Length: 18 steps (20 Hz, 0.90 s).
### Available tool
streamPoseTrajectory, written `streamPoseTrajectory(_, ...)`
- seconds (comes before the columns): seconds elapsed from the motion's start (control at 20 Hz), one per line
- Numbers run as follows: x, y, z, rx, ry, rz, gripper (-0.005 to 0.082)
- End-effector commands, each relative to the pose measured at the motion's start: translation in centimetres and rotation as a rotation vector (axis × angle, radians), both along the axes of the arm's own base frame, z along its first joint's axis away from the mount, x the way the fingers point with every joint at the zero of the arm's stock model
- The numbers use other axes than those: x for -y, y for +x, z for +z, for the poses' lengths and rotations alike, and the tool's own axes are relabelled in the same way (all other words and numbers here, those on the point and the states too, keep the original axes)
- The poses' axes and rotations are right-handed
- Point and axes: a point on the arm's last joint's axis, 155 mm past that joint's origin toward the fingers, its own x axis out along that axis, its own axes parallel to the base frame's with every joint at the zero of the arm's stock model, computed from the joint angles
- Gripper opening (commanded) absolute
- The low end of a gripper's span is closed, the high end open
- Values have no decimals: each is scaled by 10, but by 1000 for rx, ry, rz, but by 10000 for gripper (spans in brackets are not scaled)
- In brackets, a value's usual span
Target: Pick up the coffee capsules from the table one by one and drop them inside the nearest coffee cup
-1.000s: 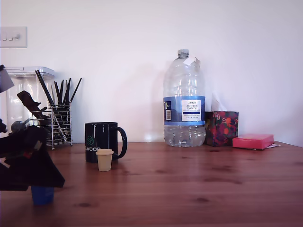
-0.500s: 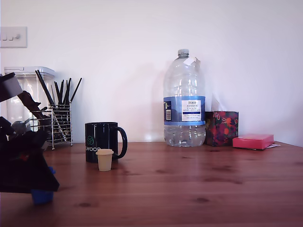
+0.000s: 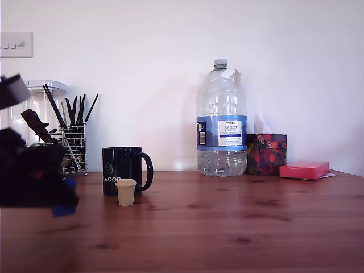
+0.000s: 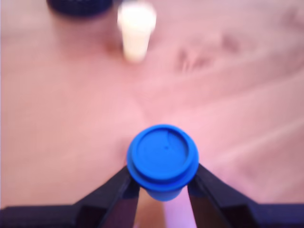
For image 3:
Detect floral print tissue box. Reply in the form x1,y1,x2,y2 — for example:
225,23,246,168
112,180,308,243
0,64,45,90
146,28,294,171
246,133,288,176

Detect clear jar with white lid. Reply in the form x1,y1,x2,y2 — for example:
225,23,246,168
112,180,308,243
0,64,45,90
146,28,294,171
6,80,68,148

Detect large clear water bottle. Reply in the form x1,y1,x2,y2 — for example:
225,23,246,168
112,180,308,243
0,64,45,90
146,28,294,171
196,59,249,177

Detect chrome wire utensil rack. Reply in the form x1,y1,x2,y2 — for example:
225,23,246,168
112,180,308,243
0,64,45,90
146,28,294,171
35,126,88,180

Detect black scoop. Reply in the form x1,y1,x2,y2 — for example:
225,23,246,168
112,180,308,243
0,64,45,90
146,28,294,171
20,109,58,143

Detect white tissue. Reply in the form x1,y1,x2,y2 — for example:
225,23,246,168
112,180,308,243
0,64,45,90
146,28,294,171
254,112,275,134

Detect white wall light switch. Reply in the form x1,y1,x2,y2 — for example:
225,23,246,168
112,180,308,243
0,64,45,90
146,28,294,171
0,31,34,59

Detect flat pink box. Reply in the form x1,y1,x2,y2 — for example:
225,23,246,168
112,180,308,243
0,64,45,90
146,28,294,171
279,160,330,181

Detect cream coffee capsule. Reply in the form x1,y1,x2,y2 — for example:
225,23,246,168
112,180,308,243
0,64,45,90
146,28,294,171
115,179,138,207

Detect navy Elwood logo mug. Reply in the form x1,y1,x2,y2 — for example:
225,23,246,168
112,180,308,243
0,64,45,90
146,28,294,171
102,146,154,197

